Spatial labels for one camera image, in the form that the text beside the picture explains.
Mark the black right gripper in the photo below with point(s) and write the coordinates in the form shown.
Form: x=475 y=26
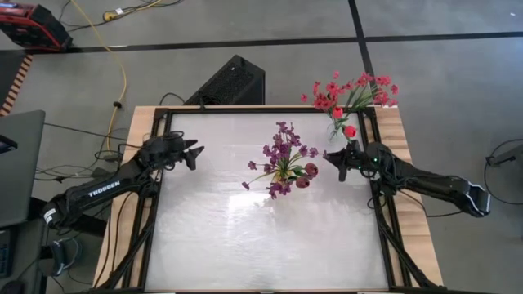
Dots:
x=365 y=161

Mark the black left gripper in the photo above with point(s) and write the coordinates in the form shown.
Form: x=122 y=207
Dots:
x=163 y=149

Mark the red artificial tulip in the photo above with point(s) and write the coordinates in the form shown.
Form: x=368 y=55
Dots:
x=350 y=131
x=337 y=112

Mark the red artificial flower bunch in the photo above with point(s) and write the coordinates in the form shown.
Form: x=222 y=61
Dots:
x=382 y=96
x=324 y=100

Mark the purple artificial flower bunch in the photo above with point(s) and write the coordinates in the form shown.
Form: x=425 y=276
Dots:
x=282 y=149

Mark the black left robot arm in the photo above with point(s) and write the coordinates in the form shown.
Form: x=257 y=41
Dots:
x=102 y=188

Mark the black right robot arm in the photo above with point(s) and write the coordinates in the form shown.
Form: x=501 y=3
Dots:
x=441 y=185

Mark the clear glass vase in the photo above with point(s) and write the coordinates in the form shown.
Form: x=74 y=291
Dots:
x=332 y=134

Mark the yellow glass vase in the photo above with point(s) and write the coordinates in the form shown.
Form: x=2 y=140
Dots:
x=282 y=176

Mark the black perforated computer case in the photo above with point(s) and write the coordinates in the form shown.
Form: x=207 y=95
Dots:
x=229 y=81

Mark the wooden table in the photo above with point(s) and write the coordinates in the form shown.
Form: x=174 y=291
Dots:
x=414 y=237

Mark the black desk base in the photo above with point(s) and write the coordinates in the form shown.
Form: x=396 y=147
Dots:
x=92 y=226

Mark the yellow power plug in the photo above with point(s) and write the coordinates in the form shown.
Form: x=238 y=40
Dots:
x=109 y=16

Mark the gray metal stand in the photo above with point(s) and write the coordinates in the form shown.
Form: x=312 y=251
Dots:
x=510 y=157

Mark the black blue handheld device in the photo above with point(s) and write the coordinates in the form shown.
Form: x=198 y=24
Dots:
x=59 y=257

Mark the black device with screen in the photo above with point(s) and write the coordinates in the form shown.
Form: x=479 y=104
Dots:
x=8 y=145

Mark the orange black striped strip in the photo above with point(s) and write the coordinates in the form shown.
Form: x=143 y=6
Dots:
x=18 y=81

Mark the red and black toolbox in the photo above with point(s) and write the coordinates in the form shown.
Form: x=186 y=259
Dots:
x=37 y=28

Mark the black keyboard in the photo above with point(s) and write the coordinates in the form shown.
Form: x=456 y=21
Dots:
x=5 y=253

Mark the black aluminium table frame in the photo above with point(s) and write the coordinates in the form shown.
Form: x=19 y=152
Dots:
x=245 y=110

